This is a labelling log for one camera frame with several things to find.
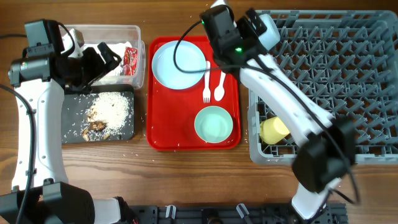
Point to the blue bowl with food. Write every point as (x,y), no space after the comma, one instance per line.
(271,36)

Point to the clear plastic bin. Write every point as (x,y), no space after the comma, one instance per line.
(114,34)

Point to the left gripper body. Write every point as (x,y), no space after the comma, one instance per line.
(86,70)

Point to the light blue plate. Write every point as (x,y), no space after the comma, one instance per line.
(188,57)

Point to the mint green bowl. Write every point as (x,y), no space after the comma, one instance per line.
(213,124)

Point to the yellow plastic cup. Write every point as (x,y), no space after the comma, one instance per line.
(273,130)

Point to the red snack wrapper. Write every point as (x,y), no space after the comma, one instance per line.
(130,61)

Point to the brown food scraps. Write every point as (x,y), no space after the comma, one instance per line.
(96,123)

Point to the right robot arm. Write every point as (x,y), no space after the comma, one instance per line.
(326,144)

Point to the white plastic spoon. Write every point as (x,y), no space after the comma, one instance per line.
(219,90)

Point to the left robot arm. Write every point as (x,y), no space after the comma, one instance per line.
(40,191)

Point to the pile of white rice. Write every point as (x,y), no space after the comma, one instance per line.
(111,109)

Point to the white napkin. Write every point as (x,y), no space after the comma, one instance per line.
(119,49)

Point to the black plastic tray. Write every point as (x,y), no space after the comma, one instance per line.
(74,111)

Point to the white plastic fork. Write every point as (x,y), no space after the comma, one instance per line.
(206,91)

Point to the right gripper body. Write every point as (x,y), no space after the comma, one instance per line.
(253,33)

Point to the grey dishwasher rack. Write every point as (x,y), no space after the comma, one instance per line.
(346,62)

